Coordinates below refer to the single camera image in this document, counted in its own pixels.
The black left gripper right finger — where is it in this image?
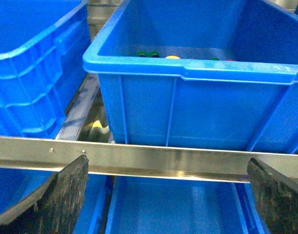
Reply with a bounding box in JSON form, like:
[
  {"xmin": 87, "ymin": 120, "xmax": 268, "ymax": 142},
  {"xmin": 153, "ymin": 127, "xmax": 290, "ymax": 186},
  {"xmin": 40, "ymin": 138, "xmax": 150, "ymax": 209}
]
[{"xmin": 247, "ymin": 158, "xmax": 298, "ymax": 234}]

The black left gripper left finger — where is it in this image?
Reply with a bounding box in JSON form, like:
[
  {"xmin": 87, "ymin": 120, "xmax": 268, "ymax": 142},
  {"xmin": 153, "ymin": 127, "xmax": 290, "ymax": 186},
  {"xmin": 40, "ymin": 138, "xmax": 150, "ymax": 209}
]
[{"xmin": 0, "ymin": 155, "xmax": 89, "ymax": 234}]

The blue bin with buttons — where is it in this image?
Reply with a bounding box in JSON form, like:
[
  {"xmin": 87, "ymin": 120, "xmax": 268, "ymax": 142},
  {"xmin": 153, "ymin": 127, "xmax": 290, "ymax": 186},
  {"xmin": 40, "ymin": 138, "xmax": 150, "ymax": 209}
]
[{"xmin": 83, "ymin": 0, "xmax": 298, "ymax": 154}]

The steel shelf front rail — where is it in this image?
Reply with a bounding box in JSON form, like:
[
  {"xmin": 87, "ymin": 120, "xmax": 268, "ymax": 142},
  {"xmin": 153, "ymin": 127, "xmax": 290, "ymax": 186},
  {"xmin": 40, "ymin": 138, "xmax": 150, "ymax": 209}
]
[{"xmin": 0, "ymin": 137, "xmax": 298, "ymax": 183}]

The blue lower middle bin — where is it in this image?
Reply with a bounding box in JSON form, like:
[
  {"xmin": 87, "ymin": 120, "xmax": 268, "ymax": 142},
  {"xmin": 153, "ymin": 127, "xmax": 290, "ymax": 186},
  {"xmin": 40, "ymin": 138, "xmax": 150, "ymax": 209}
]
[{"xmin": 105, "ymin": 176, "xmax": 265, "ymax": 234}]

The yellow push button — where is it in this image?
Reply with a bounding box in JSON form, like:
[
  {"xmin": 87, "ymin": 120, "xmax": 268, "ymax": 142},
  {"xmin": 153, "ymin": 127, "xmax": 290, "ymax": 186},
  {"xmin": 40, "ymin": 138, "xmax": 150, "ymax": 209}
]
[{"xmin": 165, "ymin": 55, "xmax": 180, "ymax": 59}]

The blue lower left bin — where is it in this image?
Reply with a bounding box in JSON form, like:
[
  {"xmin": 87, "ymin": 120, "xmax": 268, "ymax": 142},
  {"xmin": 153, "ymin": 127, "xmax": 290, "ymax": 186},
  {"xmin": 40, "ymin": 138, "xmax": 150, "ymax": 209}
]
[{"xmin": 0, "ymin": 168, "xmax": 107, "ymax": 234}]

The blue ribbed crate upper left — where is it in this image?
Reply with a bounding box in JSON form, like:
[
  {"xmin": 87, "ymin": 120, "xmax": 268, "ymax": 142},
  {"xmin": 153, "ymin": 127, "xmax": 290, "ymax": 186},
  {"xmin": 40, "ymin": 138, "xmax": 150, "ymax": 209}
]
[{"xmin": 0, "ymin": 0, "xmax": 91, "ymax": 138}]

